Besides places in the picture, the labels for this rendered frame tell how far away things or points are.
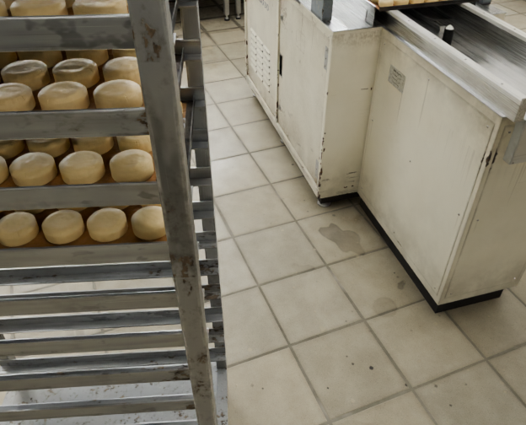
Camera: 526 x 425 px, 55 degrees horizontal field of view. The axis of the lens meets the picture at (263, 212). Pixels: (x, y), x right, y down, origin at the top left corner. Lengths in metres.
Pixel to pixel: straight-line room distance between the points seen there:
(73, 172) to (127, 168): 0.06
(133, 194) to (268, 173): 2.01
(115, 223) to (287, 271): 1.44
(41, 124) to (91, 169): 0.09
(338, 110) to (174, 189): 1.56
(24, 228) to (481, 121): 1.20
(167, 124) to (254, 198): 1.92
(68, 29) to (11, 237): 0.30
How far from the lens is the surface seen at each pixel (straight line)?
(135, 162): 0.61
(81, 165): 0.62
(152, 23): 0.45
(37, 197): 0.60
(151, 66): 0.46
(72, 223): 0.69
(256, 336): 1.84
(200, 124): 1.00
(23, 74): 0.64
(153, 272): 1.26
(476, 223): 1.68
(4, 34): 0.51
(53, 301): 0.72
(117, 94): 0.56
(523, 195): 1.72
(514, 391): 1.90
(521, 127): 1.49
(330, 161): 2.17
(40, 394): 1.67
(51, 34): 0.50
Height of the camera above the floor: 1.48
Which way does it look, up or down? 40 degrees down
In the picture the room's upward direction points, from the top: straight up
